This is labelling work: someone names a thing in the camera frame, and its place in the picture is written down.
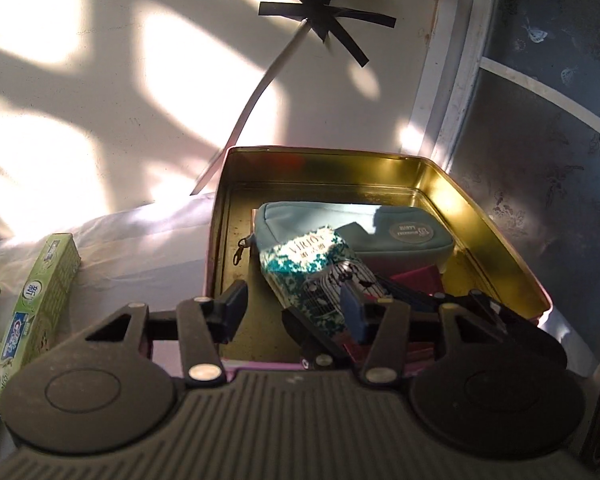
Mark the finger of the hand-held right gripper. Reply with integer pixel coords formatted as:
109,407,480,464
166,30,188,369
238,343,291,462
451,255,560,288
282,305,348,370
382,279,443,311

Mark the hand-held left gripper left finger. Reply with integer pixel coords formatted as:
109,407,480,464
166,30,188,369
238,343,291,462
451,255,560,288
87,280,249,387

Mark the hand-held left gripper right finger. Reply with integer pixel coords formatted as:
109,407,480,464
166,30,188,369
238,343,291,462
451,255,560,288
340,282,506,386

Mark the birdcage print card case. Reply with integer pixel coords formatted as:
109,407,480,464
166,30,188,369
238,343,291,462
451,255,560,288
300,257,388,336

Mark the floral tissue packet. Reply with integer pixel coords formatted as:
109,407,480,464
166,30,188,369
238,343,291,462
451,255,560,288
259,226,353,311

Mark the gold tin box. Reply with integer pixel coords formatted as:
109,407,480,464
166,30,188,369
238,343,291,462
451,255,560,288
200,145,552,376

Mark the maroon wallet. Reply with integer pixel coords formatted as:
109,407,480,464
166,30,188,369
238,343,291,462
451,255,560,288
362,255,443,296

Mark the teal zipper pouch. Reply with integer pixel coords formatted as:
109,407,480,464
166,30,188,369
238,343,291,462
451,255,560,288
237,201,456,275

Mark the white bed sheet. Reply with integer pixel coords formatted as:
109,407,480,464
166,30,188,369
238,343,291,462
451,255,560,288
0,191,218,480

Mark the black tape cross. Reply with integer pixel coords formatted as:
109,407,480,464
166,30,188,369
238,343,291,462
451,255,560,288
258,0,397,68

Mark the white power cable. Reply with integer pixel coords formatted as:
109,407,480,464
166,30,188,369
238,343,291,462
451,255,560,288
190,0,333,197

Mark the white window frame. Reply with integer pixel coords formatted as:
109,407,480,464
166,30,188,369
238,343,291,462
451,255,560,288
407,0,600,171

